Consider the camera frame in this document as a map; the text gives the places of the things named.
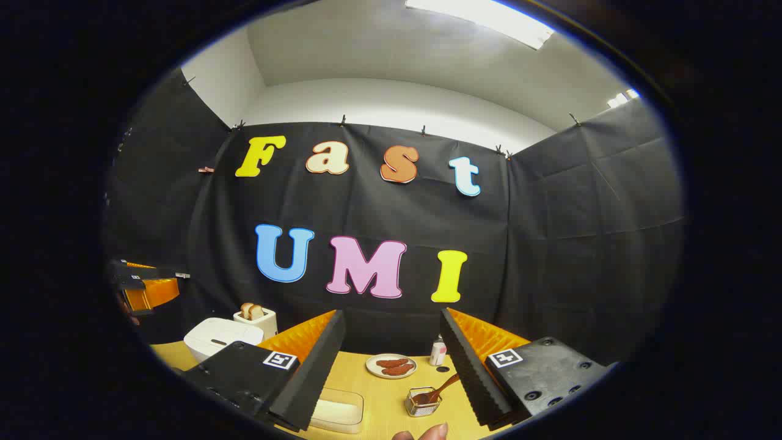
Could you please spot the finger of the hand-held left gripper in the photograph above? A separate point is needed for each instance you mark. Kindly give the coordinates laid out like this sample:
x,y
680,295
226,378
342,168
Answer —
x,y
146,273
156,293

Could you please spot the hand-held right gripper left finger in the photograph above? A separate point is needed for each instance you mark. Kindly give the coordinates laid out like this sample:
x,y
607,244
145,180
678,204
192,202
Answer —
x,y
317,366

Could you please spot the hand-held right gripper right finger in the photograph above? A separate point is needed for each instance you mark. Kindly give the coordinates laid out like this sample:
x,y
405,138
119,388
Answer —
x,y
467,373

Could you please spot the brown wooden spoon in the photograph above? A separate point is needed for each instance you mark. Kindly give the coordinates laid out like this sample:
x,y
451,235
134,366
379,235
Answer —
x,y
437,391

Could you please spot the glass tray of rice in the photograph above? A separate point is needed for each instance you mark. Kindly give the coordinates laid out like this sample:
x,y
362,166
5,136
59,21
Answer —
x,y
339,412

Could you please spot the white rice cooker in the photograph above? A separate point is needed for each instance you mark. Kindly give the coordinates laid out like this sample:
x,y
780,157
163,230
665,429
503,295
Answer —
x,y
220,336

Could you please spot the small pink label bottle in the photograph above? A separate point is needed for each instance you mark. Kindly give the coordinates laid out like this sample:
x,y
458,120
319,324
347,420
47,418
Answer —
x,y
437,353

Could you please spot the white round plate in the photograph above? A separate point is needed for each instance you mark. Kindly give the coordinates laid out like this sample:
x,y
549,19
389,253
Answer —
x,y
372,366

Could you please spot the white toaster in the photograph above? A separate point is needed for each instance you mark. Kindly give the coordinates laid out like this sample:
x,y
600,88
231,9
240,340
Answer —
x,y
267,325

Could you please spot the red-brown meat piece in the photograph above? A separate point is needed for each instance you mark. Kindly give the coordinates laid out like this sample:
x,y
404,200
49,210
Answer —
x,y
397,370
391,363

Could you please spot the toast bread slice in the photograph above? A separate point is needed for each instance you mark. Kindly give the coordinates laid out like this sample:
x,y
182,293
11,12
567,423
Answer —
x,y
256,312
245,310

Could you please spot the black backdrop cloth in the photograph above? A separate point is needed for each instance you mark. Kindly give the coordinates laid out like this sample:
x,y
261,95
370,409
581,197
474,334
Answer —
x,y
366,208

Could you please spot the small ceiling light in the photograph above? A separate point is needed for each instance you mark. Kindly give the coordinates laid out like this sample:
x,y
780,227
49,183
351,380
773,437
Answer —
x,y
622,99

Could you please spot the long ceiling light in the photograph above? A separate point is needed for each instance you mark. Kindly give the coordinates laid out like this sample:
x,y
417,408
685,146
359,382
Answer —
x,y
489,18

